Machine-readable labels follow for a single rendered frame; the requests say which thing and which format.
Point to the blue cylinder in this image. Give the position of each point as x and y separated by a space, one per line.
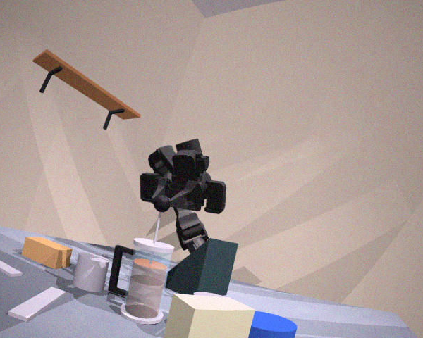
266 325

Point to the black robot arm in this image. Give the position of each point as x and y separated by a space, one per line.
187 162

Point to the glass french press with black handle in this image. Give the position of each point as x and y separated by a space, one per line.
147 277

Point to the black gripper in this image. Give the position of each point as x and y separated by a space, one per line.
185 192

